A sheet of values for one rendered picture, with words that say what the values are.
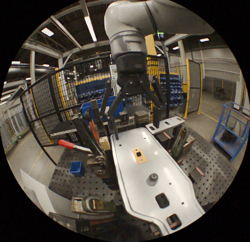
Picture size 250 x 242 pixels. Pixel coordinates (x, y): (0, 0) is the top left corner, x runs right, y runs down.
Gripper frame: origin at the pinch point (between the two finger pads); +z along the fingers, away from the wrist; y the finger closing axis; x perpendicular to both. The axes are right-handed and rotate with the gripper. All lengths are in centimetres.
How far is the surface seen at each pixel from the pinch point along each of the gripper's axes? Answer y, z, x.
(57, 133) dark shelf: -54, 11, 32
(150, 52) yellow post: 44, -45, 58
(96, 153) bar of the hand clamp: -14.3, 4.3, -1.8
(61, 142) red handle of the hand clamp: -25.0, -1.2, -0.7
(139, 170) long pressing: -2.3, 13.1, -7.0
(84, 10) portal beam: -35, -214, 129
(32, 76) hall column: -565, -268, 504
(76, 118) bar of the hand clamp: -15.7, -8.2, -1.7
